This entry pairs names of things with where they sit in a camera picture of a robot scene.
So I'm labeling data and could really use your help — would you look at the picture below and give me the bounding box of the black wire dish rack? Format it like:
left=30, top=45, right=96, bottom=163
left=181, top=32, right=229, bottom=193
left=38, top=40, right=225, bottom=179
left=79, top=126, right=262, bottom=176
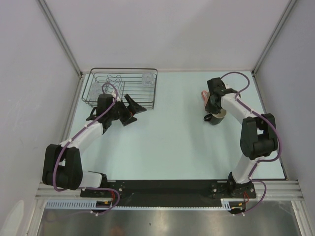
left=82, top=67, right=158, bottom=109

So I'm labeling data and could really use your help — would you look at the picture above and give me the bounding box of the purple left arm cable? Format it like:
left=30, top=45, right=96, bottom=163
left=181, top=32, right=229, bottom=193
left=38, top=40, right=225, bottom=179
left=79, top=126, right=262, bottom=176
left=53, top=83, right=121, bottom=217

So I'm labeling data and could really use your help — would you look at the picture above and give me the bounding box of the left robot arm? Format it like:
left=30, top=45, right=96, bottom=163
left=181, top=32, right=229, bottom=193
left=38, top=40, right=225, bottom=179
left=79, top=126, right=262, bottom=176
left=42, top=93, right=146, bottom=197

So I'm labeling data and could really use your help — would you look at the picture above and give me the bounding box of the clear faceted glass cup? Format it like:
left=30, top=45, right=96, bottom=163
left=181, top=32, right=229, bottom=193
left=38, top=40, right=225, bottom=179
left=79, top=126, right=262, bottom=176
left=142, top=72, right=156, bottom=87

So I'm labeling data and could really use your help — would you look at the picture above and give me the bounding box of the black ceramic mug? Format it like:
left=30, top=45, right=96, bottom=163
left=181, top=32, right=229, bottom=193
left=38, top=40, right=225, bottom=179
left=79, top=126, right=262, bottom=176
left=203, top=109, right=227, bottom=125

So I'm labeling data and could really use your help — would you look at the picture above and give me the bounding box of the aluminium frame rail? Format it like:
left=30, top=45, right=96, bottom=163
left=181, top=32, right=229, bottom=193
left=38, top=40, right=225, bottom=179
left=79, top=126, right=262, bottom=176
left=35, top=180, right=304, bottom=201

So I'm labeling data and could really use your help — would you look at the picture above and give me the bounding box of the pink ceramic mug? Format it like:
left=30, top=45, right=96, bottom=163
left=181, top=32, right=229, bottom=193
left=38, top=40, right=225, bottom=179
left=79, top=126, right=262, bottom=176
left=201, top=90, right=211, bottom=107

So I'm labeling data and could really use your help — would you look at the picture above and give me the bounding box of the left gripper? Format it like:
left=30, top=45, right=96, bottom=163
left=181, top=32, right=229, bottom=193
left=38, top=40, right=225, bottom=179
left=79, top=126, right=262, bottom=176
left=108, top=94, right=146, bottom=126

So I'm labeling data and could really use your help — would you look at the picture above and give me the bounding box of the white slotted cable duct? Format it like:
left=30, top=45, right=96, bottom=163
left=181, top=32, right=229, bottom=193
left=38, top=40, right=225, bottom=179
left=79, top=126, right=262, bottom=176
left=46, top=200, right=237, bottom=211

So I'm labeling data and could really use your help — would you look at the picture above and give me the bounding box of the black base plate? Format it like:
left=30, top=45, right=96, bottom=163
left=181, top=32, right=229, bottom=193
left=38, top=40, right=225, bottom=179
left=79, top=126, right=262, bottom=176
left=80, top=179, right=256, bottom=207

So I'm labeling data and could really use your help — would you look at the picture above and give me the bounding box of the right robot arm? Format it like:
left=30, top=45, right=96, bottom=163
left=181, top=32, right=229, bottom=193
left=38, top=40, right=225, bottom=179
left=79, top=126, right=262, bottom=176
left=124, top=72, right=282, bottom=199

